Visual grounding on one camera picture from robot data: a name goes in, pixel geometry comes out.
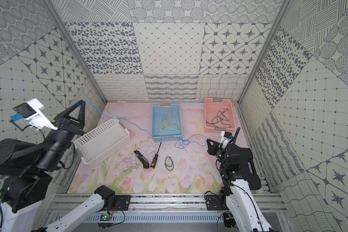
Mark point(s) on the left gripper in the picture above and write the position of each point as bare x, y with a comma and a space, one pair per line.
71, 125

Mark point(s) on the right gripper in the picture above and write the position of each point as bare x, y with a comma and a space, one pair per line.
211, 149

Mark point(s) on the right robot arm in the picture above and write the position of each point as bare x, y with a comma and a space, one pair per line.
239, 177

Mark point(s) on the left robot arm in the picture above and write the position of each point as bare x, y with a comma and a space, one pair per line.
28, 165

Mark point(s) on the pink perforated basket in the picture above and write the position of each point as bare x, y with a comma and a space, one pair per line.
219, 115

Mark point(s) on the white perforated basket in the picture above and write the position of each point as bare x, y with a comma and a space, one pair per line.
102, 142

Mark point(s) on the blue perforated basket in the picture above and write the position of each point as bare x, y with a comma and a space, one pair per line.
166, 122

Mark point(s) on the black yellow screwdriver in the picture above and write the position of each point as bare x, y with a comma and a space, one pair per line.
154, 161

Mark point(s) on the black utility knife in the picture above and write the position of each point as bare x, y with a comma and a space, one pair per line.
142, 159

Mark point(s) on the right circuit board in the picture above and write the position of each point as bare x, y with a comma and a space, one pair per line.
228, 220

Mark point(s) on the circuit board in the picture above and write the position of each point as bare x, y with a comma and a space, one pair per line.
228, 220
105, 217

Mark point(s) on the left circuit board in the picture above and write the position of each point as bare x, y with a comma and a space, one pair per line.
105, 217

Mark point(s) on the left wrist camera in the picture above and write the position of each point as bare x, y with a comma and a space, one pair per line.
31, 112

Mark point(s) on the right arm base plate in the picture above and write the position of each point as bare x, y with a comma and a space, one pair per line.
213, 203

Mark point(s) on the aluminium rail frame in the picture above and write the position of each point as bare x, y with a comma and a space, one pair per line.
267, 202

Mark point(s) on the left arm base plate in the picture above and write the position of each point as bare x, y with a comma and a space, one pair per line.
117, 202

